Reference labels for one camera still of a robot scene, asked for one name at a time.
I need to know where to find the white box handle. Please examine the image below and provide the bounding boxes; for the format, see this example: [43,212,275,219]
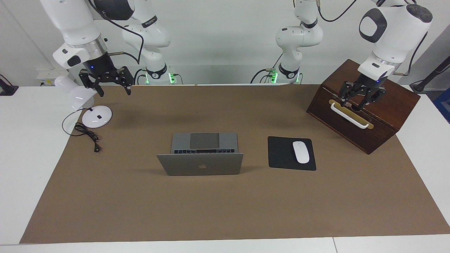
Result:
[330,102,369,129]

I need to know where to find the white computer mouse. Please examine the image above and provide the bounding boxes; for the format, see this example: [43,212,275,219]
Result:
[292,141,310,164]

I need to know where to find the black lamp power cable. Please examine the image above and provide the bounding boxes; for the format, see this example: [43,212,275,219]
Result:
[62,107,101,153]

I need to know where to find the brass handle plate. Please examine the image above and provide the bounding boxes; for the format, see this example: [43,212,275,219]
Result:
[329,99,374,130]

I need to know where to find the white desk lamp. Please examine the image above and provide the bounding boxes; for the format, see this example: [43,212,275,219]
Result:
[54,76,113,129]

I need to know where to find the black stand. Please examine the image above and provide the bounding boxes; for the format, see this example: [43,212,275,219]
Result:
[410,56,450,94]

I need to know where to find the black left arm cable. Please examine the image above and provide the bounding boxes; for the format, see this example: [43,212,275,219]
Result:
[316,0,429,77]

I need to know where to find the black mouse pad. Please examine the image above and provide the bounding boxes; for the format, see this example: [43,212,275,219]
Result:
[268,136,317,171]

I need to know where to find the black table clamp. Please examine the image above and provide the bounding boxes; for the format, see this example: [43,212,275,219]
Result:
[0,74,19,96]

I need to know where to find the silver laptop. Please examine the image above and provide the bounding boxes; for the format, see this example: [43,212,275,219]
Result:
[157,132,244,176]

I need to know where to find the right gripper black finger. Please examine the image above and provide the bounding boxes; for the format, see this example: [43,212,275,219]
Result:
[78,69,105,98]
[115,66,134,96]

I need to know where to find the brown table mat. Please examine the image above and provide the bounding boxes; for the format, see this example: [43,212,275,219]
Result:
[19,84,450,244]

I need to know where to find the black arm base cable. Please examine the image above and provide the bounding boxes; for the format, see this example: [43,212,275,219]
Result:
[133,68,148,86]
[250,53,284,84]

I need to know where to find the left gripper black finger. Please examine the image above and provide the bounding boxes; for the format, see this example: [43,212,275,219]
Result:
[356,89,387,112]
[338,81,353,107]

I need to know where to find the white wall power strip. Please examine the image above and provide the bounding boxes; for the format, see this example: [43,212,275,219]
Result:
[36,69,76,87]

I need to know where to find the dark brown wooden box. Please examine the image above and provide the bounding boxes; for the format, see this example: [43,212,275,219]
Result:
[306,59,421,155]

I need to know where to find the blue crate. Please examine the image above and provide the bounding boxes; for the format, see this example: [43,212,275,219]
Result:
[433,88,450,124]

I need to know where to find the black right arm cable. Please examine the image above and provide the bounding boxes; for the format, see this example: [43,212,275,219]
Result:
[87,0,145,66]

